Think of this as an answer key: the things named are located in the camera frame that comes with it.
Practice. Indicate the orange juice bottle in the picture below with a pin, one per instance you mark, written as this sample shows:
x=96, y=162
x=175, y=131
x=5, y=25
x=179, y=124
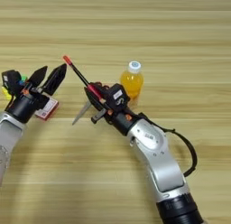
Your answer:
x=132, y=81

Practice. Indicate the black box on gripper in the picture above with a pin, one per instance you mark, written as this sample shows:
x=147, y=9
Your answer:
x=120, y=98
x=11, y=81

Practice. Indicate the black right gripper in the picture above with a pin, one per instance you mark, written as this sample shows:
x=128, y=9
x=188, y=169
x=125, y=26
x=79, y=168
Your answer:
x=120, y=117

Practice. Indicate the red white card box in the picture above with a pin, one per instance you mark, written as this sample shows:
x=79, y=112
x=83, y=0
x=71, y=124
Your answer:
x=49, y=108

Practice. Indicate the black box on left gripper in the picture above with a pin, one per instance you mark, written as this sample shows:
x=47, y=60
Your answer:
x=11, y=81

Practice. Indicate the red black marker pen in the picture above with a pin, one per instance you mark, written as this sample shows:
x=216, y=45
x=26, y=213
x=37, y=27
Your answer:
x=81, y=74

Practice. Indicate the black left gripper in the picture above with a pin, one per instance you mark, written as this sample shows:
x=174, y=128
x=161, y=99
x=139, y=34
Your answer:
x=28, y=104

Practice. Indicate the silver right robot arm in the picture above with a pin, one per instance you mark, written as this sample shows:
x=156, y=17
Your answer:
x=162, y=161

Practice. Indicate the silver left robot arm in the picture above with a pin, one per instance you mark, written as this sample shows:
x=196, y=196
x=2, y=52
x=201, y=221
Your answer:
x=7, y=137

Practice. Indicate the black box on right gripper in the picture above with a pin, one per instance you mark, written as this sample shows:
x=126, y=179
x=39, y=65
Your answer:
x=120, y=98

